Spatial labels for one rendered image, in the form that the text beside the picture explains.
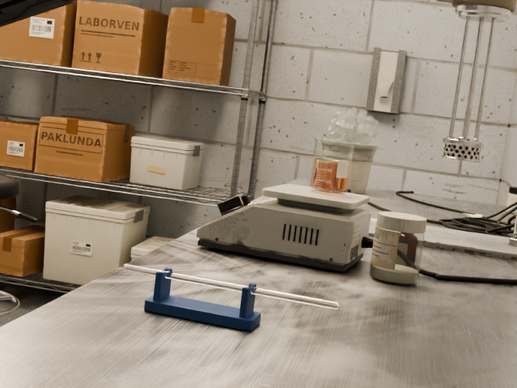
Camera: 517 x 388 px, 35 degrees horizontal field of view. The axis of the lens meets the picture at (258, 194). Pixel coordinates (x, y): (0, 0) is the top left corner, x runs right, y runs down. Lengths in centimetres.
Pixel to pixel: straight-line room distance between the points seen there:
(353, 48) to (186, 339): 285
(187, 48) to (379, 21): 82
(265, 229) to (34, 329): 43
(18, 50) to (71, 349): 284
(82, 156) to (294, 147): 89
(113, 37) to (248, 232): 233
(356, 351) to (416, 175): 276
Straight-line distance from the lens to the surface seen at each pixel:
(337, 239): 99
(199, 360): 61
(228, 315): 70
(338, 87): 344
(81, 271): 334
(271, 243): 101
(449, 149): 138
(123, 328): 67
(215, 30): 317
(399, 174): 343
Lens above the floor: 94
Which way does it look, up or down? 6 degrees down
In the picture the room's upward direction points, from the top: 7 degrees clockwise
